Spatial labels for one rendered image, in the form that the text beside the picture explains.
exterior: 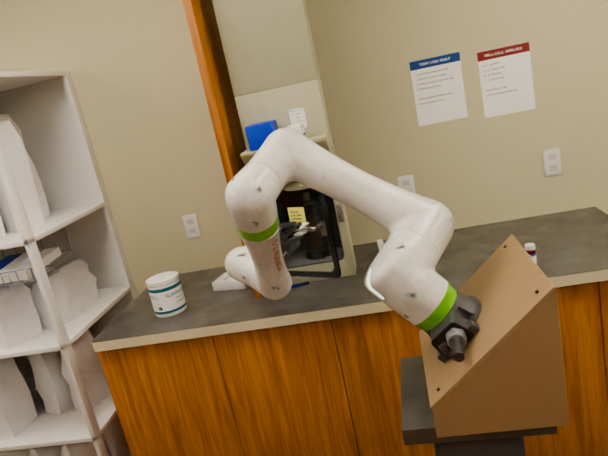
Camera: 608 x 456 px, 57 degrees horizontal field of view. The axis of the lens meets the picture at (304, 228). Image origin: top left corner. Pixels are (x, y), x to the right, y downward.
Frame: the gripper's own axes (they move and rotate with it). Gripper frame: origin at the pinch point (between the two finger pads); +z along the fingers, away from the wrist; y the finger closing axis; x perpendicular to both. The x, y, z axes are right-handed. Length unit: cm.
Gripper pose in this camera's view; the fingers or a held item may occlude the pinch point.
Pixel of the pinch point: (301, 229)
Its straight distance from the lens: 205.8
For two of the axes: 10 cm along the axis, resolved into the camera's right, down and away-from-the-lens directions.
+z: 5.4, -3.2, 7.8
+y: -2.0, -9.5, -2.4
